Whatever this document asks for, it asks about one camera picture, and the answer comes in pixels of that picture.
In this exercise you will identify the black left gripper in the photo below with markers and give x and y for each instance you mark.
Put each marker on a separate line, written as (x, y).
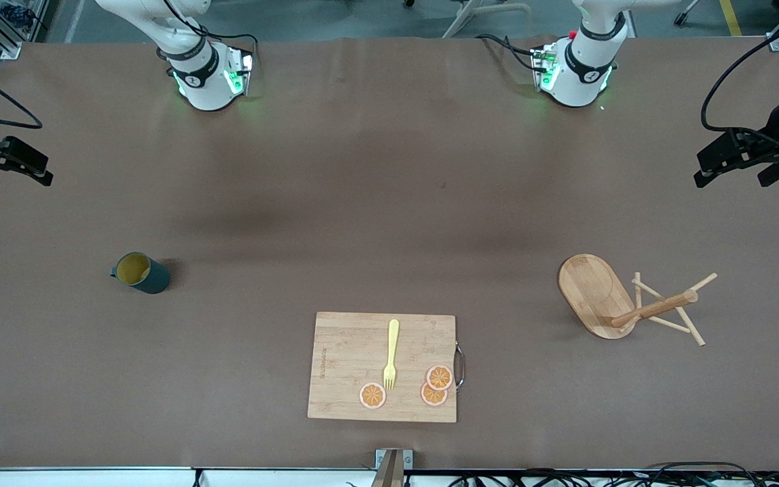
(772, 139)

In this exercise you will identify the teal mug yellow inside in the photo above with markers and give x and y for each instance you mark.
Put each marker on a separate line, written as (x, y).
(149, 277)

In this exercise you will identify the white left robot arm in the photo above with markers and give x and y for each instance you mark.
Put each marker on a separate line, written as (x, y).
(585, 67)

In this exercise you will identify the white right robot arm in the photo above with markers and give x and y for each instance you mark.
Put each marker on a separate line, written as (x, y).
(193, 74)

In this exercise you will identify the wooden mug tree rack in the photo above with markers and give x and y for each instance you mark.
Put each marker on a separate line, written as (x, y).
(589, 291)

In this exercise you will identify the black office chair leg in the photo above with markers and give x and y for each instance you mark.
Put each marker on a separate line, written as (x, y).
(680, 20)

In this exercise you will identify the silver left base connector box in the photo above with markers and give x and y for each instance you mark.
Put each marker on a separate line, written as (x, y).
(544, 67)

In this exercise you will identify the silver base connector box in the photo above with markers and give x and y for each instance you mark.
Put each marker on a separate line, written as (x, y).
(239, 71)
(544, 67)

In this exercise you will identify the silver right base connector box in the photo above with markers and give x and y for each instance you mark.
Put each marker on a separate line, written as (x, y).
(239, 71)

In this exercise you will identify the beige office chair base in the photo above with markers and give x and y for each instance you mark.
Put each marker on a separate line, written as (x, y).
(498, 8)

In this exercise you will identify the white table edge panel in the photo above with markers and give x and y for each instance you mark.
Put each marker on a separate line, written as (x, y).
(58, 479)

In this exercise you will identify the orange slice toy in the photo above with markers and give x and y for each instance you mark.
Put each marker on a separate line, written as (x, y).
(372, 396)
(429, 398)
(439, 376)

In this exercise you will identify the yellow plastic fork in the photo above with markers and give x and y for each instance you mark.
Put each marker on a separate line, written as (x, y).
(393, 338)

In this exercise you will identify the aluminium camera mount profile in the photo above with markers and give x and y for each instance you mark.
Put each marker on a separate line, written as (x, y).
(393, 467)

